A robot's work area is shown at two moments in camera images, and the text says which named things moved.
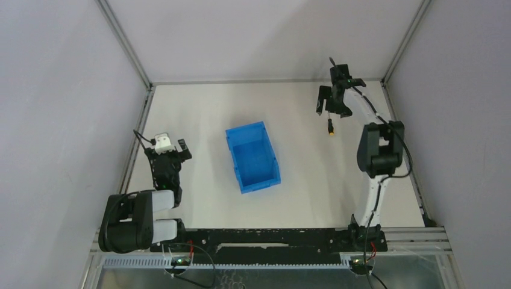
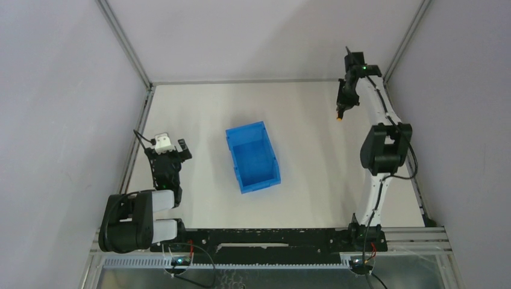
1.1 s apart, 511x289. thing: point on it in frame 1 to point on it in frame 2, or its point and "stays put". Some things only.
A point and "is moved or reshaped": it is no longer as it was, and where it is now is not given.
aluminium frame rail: [148, 94] stays put
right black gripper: [326, 93] to [344, 102]
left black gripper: [168, 155] stays put
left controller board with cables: [178, 265] stays put
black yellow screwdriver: [330, 127] is moved or reshaped
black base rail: [273, 246] stays put
